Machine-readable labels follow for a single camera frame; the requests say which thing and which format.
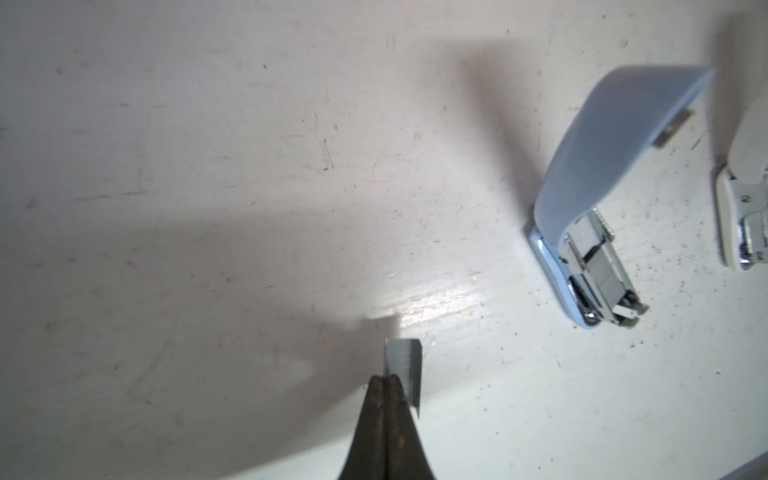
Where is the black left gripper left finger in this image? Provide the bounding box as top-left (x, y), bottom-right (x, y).
top-left (339, 375), bottom-right (386, 480)

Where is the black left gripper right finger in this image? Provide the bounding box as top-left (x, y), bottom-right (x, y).
top-left (383, 375), bottom-right (435, 480)

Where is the grey staple strip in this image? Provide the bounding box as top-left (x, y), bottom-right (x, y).
top-left (384, 338), bottom-right (423, 415)

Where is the light blue stapler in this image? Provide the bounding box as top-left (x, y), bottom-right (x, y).
top-left (527, 64), bottom-right (716, 330)

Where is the white mini stapler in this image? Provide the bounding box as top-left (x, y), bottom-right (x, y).
top-left (715, 89), bottom-right (767, 272)

